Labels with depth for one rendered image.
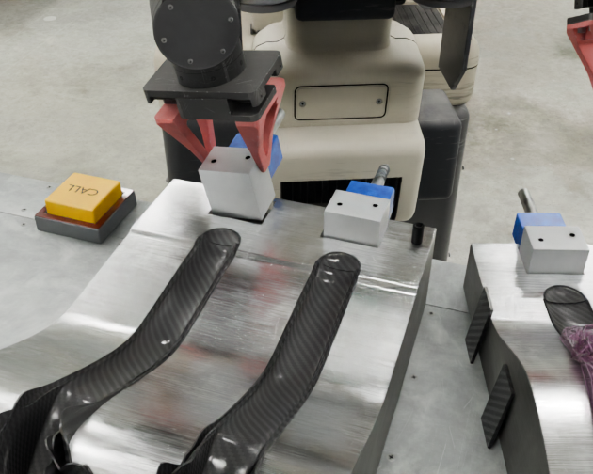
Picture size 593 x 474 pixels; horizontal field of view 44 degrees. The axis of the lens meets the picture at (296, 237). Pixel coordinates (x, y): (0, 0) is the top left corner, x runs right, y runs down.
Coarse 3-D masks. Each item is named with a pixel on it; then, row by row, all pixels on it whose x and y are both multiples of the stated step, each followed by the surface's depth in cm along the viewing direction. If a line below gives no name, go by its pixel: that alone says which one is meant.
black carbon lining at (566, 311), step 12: (552, 288) 65; (564, 288) 65; (552, 300) 64; (564, 300) 65; (576, 300) 64; (588, 300) 64; (552, 312) 63; (564, 312) 64; (576, 312) 64; (588, 312) 63; (564, 324) 62; (576, 324) 62
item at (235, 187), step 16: (240, 144) 69; (272, 144) 69; (208, 160) 66; (224, 160) 66; (240, 160) 65; (272, 160) 69; (208, 176) 65; (224, 176) 65; (240, 176) 64; (256, 176) 65; (272, 176) 69; (208, 192) 67; (224, 192) 66; (240, 192) 65; (256, 192) 65; (272, 192) 69; (224, 208) 68; (240, 208) 67; (256, 208) 66
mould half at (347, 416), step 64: (192, 192) 71; (128, 256) 64; (256, 256) 63; (320, 256) 63; (384, 256) 63; (64, 320) 58; (128, 320) 58; (256, 320) 58; (384, 320) 58; (0, 384) 47; (192, 384) 51; (320, 384) 53; (384, 384) 53; (128, 448) 42; (320, 448) 44
